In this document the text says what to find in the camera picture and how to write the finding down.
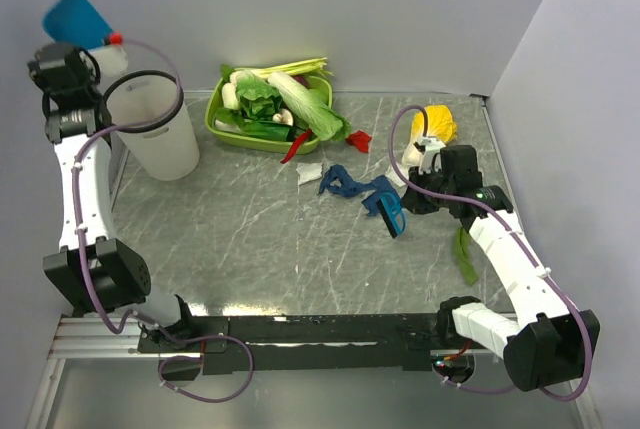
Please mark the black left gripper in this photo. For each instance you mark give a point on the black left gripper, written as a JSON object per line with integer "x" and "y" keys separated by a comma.
{"x": 91, "y": 65}

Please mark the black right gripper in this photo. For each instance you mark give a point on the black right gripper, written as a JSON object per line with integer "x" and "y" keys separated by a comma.
{"x": 415, "y": 204}

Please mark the blue hand brush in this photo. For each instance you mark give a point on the blue hand brush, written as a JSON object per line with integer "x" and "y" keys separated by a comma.
{"x": 391, "y": 210}

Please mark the blue dustpan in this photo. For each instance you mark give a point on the blue dustpan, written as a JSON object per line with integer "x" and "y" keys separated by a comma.
{"x": 77, "y": 22}

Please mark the red paper scrap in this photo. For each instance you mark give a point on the red paper scrap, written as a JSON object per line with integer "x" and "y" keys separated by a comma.
{"x": 359, "y": 140}

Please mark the dark blue paper scrap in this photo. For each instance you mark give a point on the dark blue paper scrap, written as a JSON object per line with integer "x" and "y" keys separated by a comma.
{"x": 379, "y": 187}
{"x": 338, "y": 181}

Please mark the white paper scrap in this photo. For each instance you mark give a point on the white paper scrap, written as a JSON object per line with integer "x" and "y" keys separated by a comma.
{"x": 308, "y": 172}
{"x": 394, "y": 178}

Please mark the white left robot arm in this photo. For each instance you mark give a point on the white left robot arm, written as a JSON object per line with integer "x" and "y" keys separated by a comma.
{"x": 92, "y": 269}

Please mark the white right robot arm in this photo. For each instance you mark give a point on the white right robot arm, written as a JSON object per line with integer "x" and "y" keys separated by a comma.
{"x": 549, "y": 341}

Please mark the yellow napa cabbage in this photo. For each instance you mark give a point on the yellow napa cabbage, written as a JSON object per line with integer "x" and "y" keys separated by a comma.
{"x": 441, "y": 125}

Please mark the white bin with black rim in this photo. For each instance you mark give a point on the white bin with black rim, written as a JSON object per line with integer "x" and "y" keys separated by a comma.
{"x": 157, "y": 129}

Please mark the green vegetable basket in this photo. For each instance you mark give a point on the green vegetable basket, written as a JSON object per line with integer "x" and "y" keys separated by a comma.
{"x": 317, "y": 83}

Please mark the red chili pepper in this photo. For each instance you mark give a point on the red chili pepper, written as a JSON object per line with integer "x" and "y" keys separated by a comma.
{"x": 295, "y": 146}

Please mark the white radish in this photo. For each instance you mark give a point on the white radish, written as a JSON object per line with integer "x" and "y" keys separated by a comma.
{"x": 229, "y": 96}

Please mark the yellow-green celery stalks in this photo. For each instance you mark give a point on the yellow-green celery stalks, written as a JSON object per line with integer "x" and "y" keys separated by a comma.
{"x": 309, "y": 66}

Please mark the mushroom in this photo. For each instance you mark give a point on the mushroom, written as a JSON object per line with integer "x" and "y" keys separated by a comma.
{"x": 283, "y": 116}

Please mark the green lettuce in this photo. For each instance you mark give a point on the green lettuce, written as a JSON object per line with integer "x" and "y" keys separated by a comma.
{"x": 258, "y": 99}

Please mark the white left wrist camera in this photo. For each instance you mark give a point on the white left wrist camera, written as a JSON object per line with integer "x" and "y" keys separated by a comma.
{"x": 112, "y": 60}

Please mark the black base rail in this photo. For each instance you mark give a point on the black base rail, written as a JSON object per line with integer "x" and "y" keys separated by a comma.
{"x": 310, "y": 342}

